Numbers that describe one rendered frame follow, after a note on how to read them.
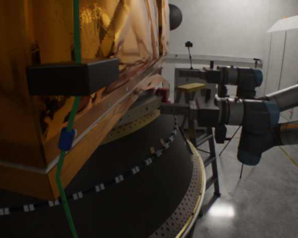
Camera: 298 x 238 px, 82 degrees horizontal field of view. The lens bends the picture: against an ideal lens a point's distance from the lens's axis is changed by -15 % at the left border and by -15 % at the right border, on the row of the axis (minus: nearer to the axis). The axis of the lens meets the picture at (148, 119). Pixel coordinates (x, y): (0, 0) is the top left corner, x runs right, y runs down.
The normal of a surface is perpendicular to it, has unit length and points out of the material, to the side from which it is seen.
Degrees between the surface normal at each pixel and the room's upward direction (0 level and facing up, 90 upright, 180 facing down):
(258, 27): 90
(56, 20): 91
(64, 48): 89
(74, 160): 90
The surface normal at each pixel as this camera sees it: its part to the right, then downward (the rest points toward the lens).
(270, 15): -0.13, 0.34
